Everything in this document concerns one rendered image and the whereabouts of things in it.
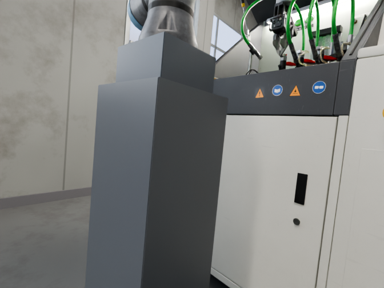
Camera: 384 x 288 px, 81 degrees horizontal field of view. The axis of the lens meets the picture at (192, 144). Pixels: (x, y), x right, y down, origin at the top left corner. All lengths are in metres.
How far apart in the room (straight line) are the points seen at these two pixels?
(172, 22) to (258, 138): 0.52
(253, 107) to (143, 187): 0.59
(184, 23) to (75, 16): 1.85
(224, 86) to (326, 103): 0.42
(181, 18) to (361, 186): 0.64
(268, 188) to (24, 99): 1.85
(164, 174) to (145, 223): 0.10
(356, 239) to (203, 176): 0.47
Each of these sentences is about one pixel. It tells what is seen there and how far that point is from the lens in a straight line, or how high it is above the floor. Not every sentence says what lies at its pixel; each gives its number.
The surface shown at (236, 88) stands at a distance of 0.98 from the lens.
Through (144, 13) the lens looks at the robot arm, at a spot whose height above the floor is 1.02.
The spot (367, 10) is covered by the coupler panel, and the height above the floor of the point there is 1.34.
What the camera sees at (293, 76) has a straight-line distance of 0.87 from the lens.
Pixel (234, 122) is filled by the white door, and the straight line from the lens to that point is 0.96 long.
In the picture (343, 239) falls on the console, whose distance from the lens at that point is 0.82.
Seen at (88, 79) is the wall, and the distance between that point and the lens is 2.31.
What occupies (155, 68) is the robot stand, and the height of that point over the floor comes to 0.83.
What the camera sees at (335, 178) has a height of 0.60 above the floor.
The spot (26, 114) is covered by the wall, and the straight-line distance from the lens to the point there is 2.14.
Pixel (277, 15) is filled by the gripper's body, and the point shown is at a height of 1.24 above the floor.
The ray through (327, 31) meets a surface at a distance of 1.45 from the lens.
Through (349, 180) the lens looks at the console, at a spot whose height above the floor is 0.61.
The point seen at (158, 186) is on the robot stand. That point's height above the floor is 0.59.
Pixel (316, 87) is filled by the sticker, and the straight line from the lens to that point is 0.83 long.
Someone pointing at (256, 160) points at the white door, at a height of 0.62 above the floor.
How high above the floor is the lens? 0.71
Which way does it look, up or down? 3 degrees down
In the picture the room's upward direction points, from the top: 5 degrees clockwise
